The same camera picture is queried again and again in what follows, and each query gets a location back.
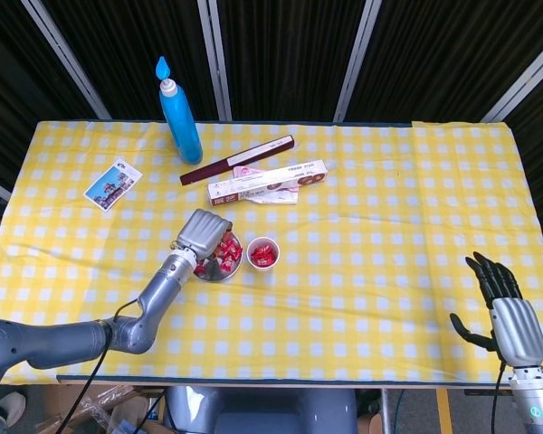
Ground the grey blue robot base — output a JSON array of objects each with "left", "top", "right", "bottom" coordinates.
[{"left": 165, "top": 385, "right": 358, "bottom": 434}]

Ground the blue plastic bottle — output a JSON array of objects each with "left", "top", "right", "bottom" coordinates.
[{"left": 155, "top": 55, "right": 204, "bottom": 165}]

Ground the brown cardboard box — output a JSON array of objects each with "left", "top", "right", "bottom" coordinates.
[{"left": 38, "top": 383, "right": 167, "bottom": 434}]

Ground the white shoe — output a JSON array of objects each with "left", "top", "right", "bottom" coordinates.
[{"left": 0, "top": 392, "right": 28, "bottom": 429}]

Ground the white red baking paper box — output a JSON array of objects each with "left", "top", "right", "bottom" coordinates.
[{"left": 206, "top": 162, "right": 329, "bottom": 207}]

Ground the round metal plate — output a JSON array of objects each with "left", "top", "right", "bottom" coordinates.
[{"left": 193, "top": 230, "right": 244, "bottom": 282}]

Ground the photo postcard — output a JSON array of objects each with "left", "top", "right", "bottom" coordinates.
[{"left": 83, "top": 156, "right": 144, "bottom": 212}]

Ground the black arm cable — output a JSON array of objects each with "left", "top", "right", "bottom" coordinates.
[
  {"left": 61, "top": 297, "right": 139, "bottom": 434},
  {"left": 491, "top": 361, "right": 508, "bottom": 434}
]

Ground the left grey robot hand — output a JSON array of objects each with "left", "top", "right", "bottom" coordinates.
[{"left": 171, "top": 208, "right": 235, "bottom": 278}]

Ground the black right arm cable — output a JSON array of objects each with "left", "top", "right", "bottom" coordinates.
[{"left": 491, "top": 361, "right": 508, "bottom": 434}]

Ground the yellow white checked tablecloth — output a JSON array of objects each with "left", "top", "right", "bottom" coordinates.
[{"left": 0, "top": 119, "right": 543, "bottom": 385}]

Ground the metal table leg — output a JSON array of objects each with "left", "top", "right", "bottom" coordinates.
[{"left": 379, "top": 386, "right": 393, "bottom": 434}]

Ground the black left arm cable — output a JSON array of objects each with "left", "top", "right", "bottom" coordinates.
[{"left": 61, "top": 297, "right": 139, "bottom": 434}]

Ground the long dark red box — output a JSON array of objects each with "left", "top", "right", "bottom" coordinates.
[{"left": 179, "top": 134, "right": 296, "bottom": 186}]

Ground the white paper cup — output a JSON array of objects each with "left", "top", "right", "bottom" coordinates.
[{"left": 246, "top": 236, "right": 281, "bottom": 272}]

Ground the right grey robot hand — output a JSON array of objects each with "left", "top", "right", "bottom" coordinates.
[{"left": 450, "top": 251, "right": 543, "bottom": 367}]

